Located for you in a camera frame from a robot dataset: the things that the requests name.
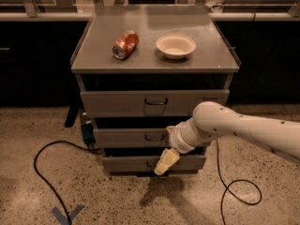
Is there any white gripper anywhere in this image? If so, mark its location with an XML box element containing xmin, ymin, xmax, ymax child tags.
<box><xmin>154</xmin><ymin>118</ymin><xmax>203</xmax><ymax>175</ymax></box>

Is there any grey drawer cabinet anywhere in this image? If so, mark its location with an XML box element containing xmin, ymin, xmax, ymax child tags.
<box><xmin>70</xmin><ymin>5</ymin><xmax>242</xmax><ymax>177</ymax></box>

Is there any blue tape floor mark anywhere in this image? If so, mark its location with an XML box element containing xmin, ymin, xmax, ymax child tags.
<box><xmin>51</xmin><ymin>203</ymin><xmax>86</xmax><ymax>225</ymax></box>

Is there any grey bottom drawer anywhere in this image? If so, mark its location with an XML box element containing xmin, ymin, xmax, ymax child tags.
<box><xmin>102</xmin><ymin>155</ymin><xmax>206</xmax><ymax>173</ymax></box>

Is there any crushed orange soda can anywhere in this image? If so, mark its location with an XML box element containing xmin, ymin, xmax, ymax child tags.
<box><xmin>112</xmin><ymin>30</ymin><xmax>139</xmax><ymax>59</ymax></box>

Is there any blue power box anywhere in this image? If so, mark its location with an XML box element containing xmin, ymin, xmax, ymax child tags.
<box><xmin>81</xmin><ymin>123</ymin><xmax>96</xmax><ymax>145</ymax></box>

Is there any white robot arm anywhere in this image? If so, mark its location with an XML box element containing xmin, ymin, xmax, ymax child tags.
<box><xmin>154</xmin><ymin>101</ymin><xmax>300</xmax><ymax>175</ymax></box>

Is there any black cable floor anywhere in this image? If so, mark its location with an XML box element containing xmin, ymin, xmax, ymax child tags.
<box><xmin>215</xmin><ymin>139</ymin><xmax>263</xmax><ymax>225</ymax></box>
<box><xmin>33</xmin><ymin>140</ymin><xmax>103</xmax><ymax>225</ymax></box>

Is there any grey top drawer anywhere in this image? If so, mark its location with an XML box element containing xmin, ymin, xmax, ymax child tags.
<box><xmin>81</xmin><ymin>89</ymin><xmax>230</xmax><ymax>118</ymax></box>

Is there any white counter rail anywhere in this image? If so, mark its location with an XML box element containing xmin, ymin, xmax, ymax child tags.
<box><xmin>0</xmin><ymin>13</ymin><xmax>300</xmax><ymax>22</ymax></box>

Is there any black cable left floor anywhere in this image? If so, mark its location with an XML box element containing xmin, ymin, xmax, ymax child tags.
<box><xmin>33</xmin><ymin>140</ymin><xmax>103</xmax><ymax>225</ymax></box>

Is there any white paper bowl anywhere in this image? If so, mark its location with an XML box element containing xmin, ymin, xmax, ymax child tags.
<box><xmin>156</xmin><ymin>35</ymin><xmax>196</xmax><ymax>60</ymax></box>

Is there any black cable right floor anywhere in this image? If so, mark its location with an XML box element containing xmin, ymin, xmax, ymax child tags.
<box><xmin>215</xmin><ymin>139</ymin><xmax>263</xmax><ymax>225</ymax></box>

